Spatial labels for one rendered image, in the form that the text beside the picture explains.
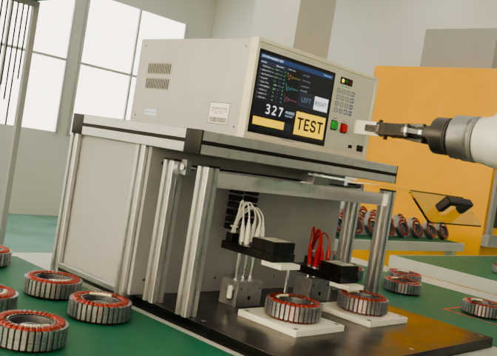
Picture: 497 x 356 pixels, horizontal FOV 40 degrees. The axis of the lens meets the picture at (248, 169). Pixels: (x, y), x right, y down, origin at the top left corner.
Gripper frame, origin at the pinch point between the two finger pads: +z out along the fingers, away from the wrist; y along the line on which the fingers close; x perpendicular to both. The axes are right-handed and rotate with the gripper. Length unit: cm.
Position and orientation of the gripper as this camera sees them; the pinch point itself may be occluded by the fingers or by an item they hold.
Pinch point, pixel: (368, 128)
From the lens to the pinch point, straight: 152.1
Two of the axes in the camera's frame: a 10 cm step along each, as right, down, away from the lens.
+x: 1.6, -9.9, -0.2
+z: -7.1, -1.3, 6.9
